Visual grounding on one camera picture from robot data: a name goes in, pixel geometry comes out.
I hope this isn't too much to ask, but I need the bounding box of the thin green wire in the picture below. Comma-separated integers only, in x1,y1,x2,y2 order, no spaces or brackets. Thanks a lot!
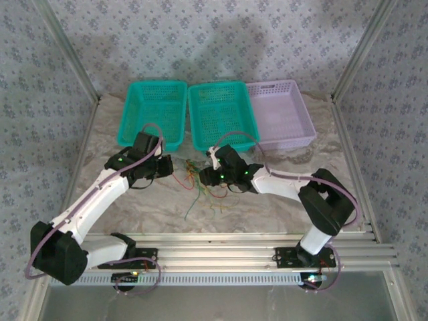
197,185,218,201
184,189,203,221

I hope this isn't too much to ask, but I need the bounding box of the teal plastic mesh basket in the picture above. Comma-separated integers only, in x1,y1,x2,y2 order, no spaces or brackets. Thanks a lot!
187,81,261,154
116,81,188,152

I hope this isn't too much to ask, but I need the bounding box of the lilac plastic mesh basket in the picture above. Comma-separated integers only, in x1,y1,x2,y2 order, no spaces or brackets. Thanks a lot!
245,79,318,151

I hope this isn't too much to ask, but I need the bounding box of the small controller circuit board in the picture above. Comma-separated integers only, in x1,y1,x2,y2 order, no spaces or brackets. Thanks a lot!
300,272,328,289
111,272,140,286

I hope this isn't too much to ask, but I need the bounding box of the grey metal panel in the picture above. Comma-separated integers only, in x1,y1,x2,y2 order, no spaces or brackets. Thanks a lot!
43,280,399,321

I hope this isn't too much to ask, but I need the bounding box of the aluminium table side rail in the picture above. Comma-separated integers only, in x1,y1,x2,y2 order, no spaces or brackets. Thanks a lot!
49,98,101,237
332,98,382,242

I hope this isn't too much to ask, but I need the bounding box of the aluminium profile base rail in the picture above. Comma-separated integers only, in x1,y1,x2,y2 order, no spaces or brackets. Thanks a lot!
78,231,401,272

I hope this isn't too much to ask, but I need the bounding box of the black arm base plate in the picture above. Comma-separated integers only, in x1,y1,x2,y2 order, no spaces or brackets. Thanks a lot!
96,246,158,270
274,246,336,269

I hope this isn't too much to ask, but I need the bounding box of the slotted grey cable duct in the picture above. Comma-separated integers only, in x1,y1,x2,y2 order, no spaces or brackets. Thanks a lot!
75,270,324,288

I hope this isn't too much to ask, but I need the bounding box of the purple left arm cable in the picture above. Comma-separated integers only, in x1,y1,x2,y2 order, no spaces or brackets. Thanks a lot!
25,122,165,297

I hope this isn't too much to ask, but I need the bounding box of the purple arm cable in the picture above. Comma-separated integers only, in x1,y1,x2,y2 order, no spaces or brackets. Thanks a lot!
212,131,361,294
25,122,165,297

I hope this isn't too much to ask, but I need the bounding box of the aluminium frame post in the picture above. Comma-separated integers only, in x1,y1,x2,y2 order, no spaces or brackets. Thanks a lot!
330,0,399,103
33,0,102,102

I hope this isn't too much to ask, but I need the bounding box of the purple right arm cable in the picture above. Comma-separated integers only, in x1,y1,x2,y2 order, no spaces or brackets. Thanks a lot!
212,131,361,294

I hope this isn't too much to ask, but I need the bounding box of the aluminium frame leg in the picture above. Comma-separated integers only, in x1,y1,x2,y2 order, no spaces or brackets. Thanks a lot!
384,267,414,321
19,280,51,321

